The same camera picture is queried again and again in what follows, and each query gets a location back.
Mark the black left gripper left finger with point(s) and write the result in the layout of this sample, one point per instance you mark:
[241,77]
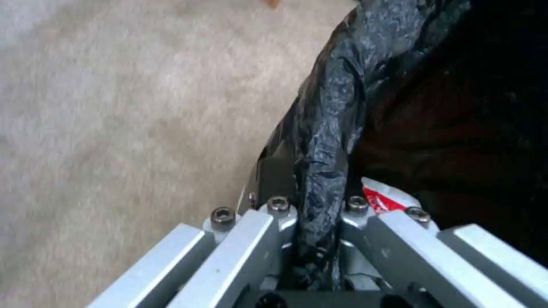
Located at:
[239,247]

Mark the small orange object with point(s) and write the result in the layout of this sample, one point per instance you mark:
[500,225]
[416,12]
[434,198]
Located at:
[272,2]

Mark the trash bin with black bag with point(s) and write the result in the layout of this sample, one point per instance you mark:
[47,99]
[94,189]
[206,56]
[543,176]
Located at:
[428,96]

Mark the red and white wrapper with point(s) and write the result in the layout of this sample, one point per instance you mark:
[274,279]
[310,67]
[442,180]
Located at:
[385,199]

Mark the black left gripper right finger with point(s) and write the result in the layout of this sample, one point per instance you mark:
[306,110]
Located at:
[411,253]

